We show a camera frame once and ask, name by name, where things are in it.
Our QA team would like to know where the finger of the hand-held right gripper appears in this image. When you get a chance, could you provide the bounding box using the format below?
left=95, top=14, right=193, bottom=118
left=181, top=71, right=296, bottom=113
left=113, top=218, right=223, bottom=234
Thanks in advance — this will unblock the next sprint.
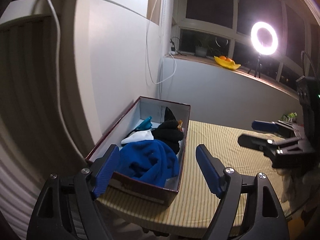
left=251, top=120, right=296, bottom=135
left=237, top=134, right=286, bottom=161

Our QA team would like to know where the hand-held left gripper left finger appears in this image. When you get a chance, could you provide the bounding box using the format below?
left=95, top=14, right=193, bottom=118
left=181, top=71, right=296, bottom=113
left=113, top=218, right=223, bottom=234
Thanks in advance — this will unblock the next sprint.
left=26, top=144, right=120, bottom=240

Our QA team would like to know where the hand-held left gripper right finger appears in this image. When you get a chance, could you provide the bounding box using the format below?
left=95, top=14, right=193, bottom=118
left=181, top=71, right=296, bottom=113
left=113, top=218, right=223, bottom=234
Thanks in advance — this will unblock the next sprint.
left=196, top=144, right=292, bottom=240

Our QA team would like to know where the blue fleece cloth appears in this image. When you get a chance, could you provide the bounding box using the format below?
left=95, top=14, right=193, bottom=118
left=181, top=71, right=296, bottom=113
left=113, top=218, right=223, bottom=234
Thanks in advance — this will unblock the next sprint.
left=117, top=140, right=180, bottom=187

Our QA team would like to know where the white cloth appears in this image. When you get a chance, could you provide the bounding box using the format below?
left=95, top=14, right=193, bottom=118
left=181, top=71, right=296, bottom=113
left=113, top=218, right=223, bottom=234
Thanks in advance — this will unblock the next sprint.
left=121, top=131, right=155, bottom=145

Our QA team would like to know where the black cloth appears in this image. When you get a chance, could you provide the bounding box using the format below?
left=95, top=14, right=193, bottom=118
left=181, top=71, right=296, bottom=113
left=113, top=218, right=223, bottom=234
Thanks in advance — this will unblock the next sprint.
left=151, top=107, right=185, bottom=155

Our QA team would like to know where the teal cloth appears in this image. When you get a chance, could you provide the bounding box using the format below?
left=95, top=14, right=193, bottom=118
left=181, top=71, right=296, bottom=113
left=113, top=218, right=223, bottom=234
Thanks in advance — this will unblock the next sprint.
left=136, top=116, right=153, bottom=132

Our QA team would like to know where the dark red cardboard box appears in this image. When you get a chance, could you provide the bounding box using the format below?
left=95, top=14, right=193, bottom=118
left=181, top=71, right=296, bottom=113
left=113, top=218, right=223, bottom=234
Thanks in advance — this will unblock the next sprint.
left=85, top=96, right=192, bottom=207

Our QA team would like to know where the person's right forearm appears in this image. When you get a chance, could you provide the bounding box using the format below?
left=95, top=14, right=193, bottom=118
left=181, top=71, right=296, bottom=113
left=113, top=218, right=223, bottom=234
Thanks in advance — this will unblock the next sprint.
left=279, top=166, right=320, bottom=205

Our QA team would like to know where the green snack packet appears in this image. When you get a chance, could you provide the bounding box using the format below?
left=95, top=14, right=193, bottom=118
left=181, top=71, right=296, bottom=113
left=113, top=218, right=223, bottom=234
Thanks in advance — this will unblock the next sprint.
left=281, top=112, right=298, bottom=123

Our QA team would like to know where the wooden windowsill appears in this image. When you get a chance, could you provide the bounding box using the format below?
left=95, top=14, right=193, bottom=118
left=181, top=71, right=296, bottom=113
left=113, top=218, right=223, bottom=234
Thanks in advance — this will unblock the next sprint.
left=164, top=54, right=300, bottom=98

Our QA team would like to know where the yellow fruit bowl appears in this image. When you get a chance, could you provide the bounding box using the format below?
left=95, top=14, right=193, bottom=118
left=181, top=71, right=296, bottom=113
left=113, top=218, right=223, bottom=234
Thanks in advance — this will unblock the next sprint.
left=214, top=56, right=241, bottom=70

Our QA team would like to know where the potted plant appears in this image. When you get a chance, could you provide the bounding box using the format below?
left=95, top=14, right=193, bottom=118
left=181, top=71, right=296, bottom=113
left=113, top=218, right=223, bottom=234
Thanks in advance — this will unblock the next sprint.
left=194, top=39, right=218, bottom=57

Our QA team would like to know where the white ribbed radiator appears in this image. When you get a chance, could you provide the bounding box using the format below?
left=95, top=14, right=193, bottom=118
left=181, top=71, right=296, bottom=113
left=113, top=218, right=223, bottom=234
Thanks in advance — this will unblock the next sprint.
left=0, top=14, right=84, bottom=240

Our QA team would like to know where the power adapter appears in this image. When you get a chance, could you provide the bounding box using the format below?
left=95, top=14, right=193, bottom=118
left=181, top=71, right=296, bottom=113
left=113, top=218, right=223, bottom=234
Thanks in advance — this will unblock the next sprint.
left=169, top=37, right=187, bottom=56

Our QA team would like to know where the white curved pipe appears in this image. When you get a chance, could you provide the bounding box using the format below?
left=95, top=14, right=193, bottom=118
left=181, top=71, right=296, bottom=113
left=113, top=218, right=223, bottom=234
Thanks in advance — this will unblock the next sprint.
left=0, top=0, right=87, bottom=161

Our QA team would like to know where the black cable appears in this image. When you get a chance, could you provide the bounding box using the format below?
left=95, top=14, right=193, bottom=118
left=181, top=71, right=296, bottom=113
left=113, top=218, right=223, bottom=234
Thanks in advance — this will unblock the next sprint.
left=301, top=51, right=317, bottom=80

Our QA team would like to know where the ring light on tripod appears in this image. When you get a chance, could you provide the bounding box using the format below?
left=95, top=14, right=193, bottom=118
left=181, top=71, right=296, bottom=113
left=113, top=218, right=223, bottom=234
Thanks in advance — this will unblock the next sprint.
left=247, top=21, right=277, bottom=78

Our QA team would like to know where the white window frame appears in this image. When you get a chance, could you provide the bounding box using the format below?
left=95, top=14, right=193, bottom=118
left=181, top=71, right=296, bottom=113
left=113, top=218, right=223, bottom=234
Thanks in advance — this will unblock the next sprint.
left=172, top=0, right=320, bottom=90

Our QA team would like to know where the white cable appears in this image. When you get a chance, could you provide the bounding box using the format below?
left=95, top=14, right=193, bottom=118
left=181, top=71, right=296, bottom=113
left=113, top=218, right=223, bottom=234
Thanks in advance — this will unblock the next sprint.
left=146, top=0, right=177, bottom=85

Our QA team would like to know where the white beaded blind cord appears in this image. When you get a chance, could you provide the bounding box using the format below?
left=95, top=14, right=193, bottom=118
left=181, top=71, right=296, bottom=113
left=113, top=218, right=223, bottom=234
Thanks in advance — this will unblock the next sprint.
left=161, top=0, right=167, bottom=55

